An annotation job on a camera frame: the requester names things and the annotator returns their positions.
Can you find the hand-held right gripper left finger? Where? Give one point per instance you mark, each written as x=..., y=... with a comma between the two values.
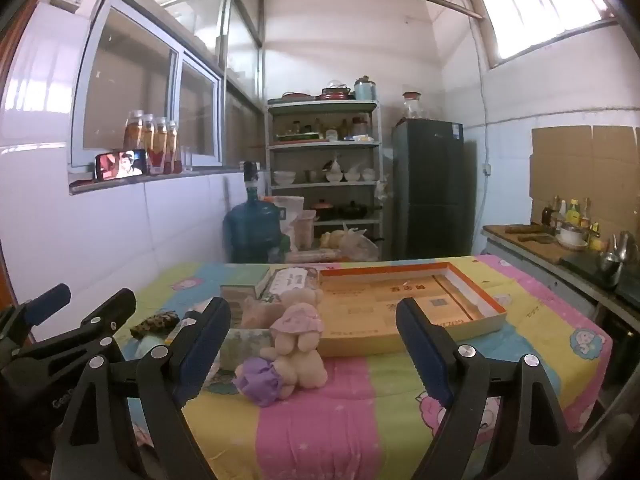
x=197, y=355

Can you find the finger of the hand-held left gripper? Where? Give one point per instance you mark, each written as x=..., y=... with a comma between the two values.
x=112, y=310
x=47, y=300

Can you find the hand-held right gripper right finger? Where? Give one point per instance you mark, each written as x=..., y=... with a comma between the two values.
x=425, y=355

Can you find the leopard print cloth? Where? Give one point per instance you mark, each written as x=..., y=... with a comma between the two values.
x=155, y=324

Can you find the green floral tissue pack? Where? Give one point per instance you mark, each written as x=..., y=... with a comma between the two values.
x=245, y=350

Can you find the orange-rimmed cardboard box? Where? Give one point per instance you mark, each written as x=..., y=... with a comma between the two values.
x=380, y=305

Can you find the purple doll dress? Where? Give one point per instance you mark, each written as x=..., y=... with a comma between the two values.
x=260, y=382

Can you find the clear bag of pink cloth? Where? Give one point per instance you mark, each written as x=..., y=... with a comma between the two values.
x=260, y=312

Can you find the cream teddy bear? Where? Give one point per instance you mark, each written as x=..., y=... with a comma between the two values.
x=300, y=360

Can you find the green and white carton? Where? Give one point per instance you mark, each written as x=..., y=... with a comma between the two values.
x=237, y=294

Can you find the pink floral tissue pack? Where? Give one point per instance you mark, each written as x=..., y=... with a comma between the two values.
x=287, y=282

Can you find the printed pastel blanket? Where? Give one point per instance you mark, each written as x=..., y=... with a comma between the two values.
x=325, y=435

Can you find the plastic bag of food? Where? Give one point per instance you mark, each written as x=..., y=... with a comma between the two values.
x=355, y=245

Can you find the blue water jug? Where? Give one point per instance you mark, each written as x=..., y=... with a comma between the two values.
x=252, y=230

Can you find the kitchen counter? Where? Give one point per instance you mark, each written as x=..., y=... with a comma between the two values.
x=540, y=272

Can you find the smartphone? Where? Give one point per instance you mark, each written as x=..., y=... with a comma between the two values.
x=122, y=164

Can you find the kitchen cleaver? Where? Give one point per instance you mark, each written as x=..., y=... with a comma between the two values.
x=537, y=239

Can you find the black cooking pot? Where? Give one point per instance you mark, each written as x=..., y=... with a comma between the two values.
x=352, y=210

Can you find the clear drinking glass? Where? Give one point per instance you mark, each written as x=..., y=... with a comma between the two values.
x=186, y=160

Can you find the dark refrigerator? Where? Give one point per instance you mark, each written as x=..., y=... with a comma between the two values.
x=430, y=185

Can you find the white paper carton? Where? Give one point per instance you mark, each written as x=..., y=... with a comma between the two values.
x=292, y=205

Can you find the black stove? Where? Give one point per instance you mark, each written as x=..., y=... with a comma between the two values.
x=580, y=262

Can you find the dark sauce bottle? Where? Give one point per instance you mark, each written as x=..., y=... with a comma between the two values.
x=548, y=216

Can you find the white bowl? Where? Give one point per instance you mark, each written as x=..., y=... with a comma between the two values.
x=571, y=237

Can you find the black water pump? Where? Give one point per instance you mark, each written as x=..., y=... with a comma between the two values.
x=250, y=175

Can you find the stacked white bowls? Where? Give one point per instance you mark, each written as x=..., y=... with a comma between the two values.
x=285, y=177

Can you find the metal kettle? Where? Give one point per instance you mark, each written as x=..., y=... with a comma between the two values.
x=620, y=250

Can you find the sliding window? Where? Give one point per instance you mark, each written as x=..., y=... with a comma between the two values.
x=130, y=85

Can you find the grey metal shelf rack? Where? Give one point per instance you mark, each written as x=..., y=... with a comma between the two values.
x=322, y=146

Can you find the glass jar with red lid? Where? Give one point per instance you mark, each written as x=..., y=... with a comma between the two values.
x=413, y=107

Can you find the teal storage jar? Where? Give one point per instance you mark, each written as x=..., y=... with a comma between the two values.
x=365, y=90

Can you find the red pot with glass lid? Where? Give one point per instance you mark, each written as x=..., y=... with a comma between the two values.
x=335, y=92

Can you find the barred high window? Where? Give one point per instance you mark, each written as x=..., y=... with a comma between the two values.
x=540, y=5

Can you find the cardboard wall sheet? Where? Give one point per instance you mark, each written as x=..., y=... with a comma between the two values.
x=585, y=175

